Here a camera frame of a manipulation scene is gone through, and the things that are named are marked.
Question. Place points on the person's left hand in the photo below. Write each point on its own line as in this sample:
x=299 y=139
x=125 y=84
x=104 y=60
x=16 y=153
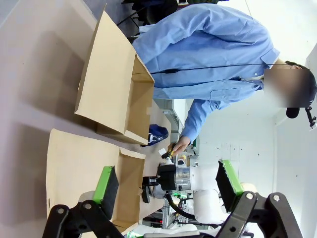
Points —
x=182 y=145

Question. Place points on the person's left forearm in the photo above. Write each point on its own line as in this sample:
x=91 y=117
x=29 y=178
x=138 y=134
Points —
x=195 y=119

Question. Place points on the black cap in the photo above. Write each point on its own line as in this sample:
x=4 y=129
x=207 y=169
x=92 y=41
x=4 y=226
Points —
x=313 y=89

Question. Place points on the black cap-mounted camera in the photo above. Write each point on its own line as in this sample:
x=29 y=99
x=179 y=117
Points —
x=311 y=121

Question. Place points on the person in blue shirt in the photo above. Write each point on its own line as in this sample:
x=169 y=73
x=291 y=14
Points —
x=210 y=49

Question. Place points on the navy blue zipper pouch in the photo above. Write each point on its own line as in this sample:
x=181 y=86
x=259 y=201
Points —
x=158 y=132

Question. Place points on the cardboard box with straight flap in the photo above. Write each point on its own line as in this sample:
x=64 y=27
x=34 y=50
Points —
x=111 y=86

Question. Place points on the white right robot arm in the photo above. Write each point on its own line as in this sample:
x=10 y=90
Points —
x=205 y=196

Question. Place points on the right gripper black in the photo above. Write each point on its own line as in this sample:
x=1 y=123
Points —
x=166 y=177

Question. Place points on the black and yellow hand tool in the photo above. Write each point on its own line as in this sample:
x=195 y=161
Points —
x=170 y=150

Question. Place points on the small white paper tag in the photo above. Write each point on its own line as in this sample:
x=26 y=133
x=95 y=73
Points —
x=162 y=151

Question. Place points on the black chair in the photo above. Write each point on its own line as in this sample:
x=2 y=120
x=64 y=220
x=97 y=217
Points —
x=151 y=11

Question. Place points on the aluminium profile frame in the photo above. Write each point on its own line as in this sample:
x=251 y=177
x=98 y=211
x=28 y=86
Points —
x=172 y=116

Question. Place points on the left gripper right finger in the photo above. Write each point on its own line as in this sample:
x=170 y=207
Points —
x=230 y=188

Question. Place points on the person's right forearm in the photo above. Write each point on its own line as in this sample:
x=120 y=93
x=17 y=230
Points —
x=153 y=42

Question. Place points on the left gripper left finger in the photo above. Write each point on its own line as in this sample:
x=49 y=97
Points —
x=106 y=188

